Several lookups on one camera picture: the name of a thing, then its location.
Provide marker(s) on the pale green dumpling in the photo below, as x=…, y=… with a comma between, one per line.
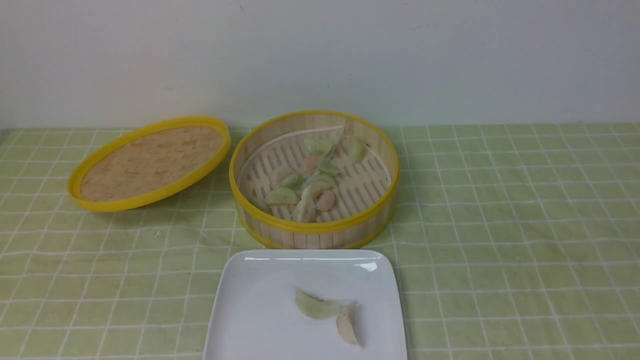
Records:
x=314, y=307

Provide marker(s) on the cream white dumpling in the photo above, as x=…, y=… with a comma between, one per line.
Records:
x=346, y=324

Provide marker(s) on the white square plate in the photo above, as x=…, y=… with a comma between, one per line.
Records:
x=255, y=317

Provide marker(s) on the bamboo steamer basket yellow rim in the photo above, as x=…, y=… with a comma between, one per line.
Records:
x=352, y=232

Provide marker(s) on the pink dumpling centre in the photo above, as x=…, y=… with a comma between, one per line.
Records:
x=309, y=164

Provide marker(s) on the pink dumpling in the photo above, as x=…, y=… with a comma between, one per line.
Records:
x=325, y=201
x=309, y=164

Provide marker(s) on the pink dumpling front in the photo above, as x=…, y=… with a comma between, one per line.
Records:
x=325, y=201

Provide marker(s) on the white steamer liner cloth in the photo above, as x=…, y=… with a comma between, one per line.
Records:
x=277, y=164

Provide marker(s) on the green dumpling top centre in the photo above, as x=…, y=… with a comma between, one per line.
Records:
x=319, y=147

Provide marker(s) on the white dumpling front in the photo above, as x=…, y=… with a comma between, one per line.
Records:
x=305, y=210

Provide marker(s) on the green dumpling front left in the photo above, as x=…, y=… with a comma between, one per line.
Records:
x=282, y=196

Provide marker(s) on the green dumpling top right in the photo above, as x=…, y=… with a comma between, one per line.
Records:
x=356, y=149

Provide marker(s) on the bamboo steamer lid yellow rim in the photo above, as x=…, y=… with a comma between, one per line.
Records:
x=149, y=164

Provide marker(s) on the green checkered tablecloth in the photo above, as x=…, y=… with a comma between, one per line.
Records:
x=509, y=242

